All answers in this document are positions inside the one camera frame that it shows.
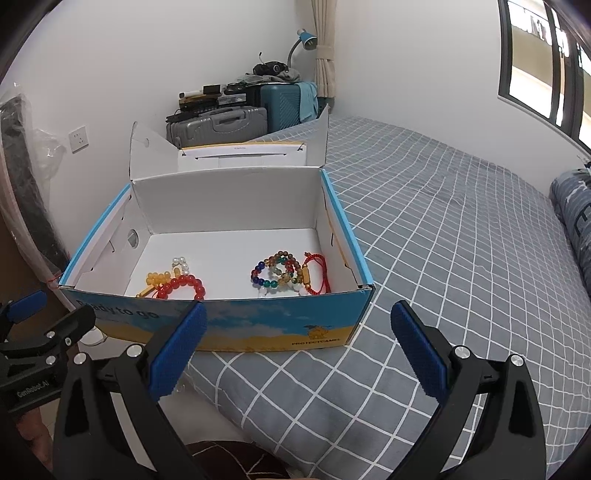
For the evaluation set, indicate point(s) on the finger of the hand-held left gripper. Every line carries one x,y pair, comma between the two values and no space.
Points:
78,321
25,307

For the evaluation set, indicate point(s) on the dark patterned cloth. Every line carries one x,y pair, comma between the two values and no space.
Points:
231,461

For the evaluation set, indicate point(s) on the stack of black devices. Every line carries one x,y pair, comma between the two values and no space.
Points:
207,99

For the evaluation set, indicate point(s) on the blue patterned folded quilt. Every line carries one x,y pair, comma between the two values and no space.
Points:
575,207

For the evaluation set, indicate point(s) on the person's left hand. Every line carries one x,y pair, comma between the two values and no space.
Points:
37,436

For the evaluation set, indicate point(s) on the teal suitcase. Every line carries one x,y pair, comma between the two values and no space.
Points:
281,106

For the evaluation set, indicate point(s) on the beige curtain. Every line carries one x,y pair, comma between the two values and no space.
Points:
325,46

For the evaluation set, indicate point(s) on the white wall socket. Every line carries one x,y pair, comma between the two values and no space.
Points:
78,138

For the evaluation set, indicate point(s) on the plastic wrapped black roll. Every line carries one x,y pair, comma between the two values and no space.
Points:
27,175

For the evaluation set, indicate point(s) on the blue and yellow cardboard box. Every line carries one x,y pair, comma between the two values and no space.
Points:
231,207

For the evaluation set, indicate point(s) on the blue desk lamp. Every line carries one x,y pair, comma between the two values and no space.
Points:
307,39

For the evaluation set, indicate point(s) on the dark framed window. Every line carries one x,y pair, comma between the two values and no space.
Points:
531,55

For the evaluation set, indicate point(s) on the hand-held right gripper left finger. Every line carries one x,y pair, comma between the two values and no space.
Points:
178,350

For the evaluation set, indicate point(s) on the grey suitcase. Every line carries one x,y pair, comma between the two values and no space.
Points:
217,124

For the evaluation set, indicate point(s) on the grey checked bedsheet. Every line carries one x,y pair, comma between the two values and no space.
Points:
438,207

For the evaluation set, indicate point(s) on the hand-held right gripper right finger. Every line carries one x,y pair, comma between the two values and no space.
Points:
418,355

